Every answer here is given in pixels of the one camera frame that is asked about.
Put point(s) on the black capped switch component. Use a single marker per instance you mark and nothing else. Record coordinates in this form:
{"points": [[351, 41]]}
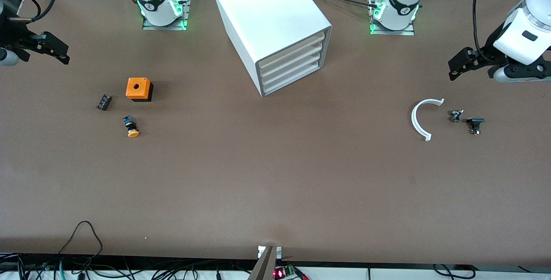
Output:
{"points": [[475, 121]]}

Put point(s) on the white plastic bin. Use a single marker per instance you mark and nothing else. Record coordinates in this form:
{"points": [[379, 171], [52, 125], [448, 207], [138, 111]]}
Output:
{"points": [[290, 61]]}

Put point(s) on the small metal valve fitting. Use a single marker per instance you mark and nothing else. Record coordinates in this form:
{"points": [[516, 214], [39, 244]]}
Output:
{"points": [[456, 115]]}

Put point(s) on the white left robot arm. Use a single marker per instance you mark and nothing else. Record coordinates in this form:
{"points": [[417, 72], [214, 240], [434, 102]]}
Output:
{"points": [[402, 4]]}

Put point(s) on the white drawer cabinet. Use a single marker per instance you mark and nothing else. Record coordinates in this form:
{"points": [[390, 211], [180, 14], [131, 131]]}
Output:
{"points": [[267, 9]]}

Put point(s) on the cream white cabinet drawer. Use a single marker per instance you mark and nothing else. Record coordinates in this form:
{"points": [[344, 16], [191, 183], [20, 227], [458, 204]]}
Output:
{"points": [[290, 52], [290, 70], [292, 78]]}

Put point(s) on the grey camera mounting beam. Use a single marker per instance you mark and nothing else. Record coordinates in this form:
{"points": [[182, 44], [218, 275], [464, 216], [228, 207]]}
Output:
{"points": [[263, 267]]}

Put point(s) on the aluminium arm base plate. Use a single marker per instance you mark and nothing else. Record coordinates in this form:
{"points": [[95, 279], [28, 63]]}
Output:
{"points": [[409, 32], [183, 24]]}

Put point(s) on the circuit board with red light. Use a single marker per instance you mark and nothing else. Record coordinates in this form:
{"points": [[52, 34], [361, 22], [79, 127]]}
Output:
{"points": [[286, 272]]}

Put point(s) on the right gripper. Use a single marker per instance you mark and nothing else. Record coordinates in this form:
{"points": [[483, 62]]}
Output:
{"points": [[12, 35]]}

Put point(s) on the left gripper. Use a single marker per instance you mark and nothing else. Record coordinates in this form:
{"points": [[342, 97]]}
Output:
{"points": [[487, 53]]}

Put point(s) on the white curved plastic bracket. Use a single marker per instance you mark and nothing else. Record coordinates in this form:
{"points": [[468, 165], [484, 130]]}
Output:
{"points": [[413, 121]]}

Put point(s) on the orange button box black base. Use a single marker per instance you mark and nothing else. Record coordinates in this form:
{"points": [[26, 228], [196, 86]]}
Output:
{"points": [[137, 88]]}

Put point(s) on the orange push button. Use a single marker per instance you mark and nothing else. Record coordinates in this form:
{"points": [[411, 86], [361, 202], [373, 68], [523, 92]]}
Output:
{"points": [[133, 133]]}

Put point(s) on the small black electrical component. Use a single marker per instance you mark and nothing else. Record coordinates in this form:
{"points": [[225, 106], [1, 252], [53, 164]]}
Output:
{"points": [[103, 102]]}

